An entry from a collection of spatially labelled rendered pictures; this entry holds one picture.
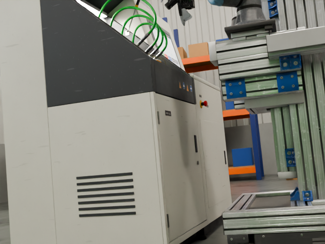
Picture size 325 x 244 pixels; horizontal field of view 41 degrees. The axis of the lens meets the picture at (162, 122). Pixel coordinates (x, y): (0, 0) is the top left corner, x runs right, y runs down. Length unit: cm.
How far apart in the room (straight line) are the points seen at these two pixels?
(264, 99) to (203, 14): 726
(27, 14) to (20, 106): 48
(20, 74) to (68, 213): 76
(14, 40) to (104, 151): 79
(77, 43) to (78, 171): 63
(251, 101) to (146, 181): 62
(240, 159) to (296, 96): 559
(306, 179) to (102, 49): 115
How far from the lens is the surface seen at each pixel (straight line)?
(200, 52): 787
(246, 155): 764
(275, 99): 211
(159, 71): 211
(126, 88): 205
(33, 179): 232
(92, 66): 216
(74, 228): 221
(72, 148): 218
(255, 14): 206
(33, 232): 235
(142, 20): 293
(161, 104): 208
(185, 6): 252
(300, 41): 189
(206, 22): 923
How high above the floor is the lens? 48
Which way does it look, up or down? 5 degrees up
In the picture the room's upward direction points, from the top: 5 degrees counter-clockwise
